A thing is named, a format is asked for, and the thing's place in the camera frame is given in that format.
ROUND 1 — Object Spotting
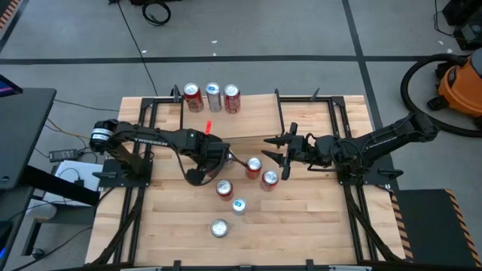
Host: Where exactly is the coiled black cable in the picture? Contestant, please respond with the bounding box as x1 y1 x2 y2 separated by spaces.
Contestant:
142 1 172 27

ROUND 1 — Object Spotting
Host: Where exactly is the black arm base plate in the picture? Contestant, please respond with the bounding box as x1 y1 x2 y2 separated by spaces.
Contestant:
337 156 404 186
93 157 154 188

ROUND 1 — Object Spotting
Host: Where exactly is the black cable bundle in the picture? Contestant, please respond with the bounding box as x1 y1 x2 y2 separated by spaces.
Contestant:
344 184 401 263
92 187 146 264

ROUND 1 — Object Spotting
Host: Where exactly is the white box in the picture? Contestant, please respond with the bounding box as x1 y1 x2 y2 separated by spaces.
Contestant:
43 160 103 208

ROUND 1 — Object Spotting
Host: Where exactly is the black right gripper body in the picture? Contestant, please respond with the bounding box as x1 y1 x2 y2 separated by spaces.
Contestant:
288 132 318 166

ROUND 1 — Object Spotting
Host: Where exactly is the blue silver Red Bull can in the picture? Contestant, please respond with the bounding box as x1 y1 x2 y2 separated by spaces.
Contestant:
230 198 248 216

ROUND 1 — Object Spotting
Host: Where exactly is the red soda can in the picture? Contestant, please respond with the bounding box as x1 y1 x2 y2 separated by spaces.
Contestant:
183 82 205 113
223 83 242 114

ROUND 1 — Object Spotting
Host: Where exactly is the black power adapter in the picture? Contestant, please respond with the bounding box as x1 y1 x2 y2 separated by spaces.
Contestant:
48 148 80 163

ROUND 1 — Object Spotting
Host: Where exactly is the red Coca-Cola Zero can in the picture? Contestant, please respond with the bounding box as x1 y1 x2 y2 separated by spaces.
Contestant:
215 179 234 202

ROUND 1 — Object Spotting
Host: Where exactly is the slim silver energy drink can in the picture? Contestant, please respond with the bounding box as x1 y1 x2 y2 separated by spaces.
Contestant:
205 81 223 113

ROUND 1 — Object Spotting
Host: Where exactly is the orange shop vacuum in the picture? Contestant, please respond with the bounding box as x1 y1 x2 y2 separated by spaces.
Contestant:
427 47 482 129
399 53 482 139

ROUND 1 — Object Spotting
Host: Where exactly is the black hazard-striped floor mat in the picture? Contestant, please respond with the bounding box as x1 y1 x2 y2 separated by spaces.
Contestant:
391 187 482 269
0 0 22 30

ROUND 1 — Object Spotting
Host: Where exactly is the orange soda can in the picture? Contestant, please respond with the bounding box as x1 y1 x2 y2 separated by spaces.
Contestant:
260 169 280 193
245 156 263 181

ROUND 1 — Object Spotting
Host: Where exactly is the black desk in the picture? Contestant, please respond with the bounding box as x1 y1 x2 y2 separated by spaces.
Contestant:
0 88 57 191

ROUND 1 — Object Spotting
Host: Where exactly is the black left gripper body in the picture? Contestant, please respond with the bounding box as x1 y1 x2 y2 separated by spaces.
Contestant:
194 134 231 171

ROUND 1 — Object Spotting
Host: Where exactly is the black equipment case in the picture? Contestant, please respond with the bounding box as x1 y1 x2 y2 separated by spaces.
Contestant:
435 0 482 52

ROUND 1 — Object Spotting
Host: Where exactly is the silver Diet Coke can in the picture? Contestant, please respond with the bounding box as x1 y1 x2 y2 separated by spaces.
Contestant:
209 218 230 239

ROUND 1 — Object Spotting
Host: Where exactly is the wooden shelf with black legs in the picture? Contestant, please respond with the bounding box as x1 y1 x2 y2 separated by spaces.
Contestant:
179 88 285 140

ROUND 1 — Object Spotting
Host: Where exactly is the black aluminium table frame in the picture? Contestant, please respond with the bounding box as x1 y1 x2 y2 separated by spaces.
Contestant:
90 85 407 271

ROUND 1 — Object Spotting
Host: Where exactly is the computer monitor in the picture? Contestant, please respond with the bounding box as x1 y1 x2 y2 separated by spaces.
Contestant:
0 74 23 98

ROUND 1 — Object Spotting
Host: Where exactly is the long black floor cable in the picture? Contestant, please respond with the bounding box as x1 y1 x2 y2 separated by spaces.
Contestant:
114 0 159 97

